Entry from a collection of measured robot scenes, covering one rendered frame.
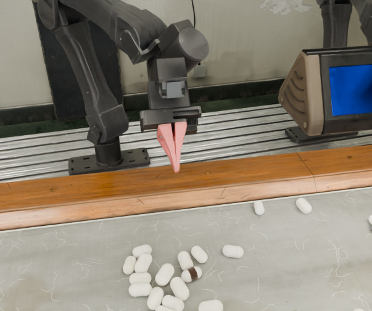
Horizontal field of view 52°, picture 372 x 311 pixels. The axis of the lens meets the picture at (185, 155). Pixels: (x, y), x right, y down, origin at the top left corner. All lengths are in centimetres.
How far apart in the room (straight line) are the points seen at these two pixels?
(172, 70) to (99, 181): 30
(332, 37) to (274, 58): 183
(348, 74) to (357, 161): 51
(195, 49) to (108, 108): 33
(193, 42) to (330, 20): 52
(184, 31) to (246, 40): 212
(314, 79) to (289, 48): 253
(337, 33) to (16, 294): 90
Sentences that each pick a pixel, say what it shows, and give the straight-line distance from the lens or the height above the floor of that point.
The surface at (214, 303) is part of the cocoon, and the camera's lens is 57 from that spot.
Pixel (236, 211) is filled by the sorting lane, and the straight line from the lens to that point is 73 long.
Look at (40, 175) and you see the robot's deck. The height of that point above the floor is 67.
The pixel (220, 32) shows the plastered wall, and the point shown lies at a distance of 266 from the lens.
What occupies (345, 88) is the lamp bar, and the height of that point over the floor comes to 108.
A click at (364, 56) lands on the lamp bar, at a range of 41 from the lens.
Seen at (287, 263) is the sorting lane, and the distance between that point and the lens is 66.
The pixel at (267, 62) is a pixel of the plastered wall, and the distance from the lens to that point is 287.
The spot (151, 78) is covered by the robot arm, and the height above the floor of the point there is 97.
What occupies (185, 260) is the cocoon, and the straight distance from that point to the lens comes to 62.
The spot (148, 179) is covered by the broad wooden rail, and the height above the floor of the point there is 76.
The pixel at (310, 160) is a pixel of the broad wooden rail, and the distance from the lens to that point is 86.
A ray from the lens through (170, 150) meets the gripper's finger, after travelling 62.
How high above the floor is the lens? 123
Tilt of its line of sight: 34 degrees down
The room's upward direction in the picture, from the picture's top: straight up
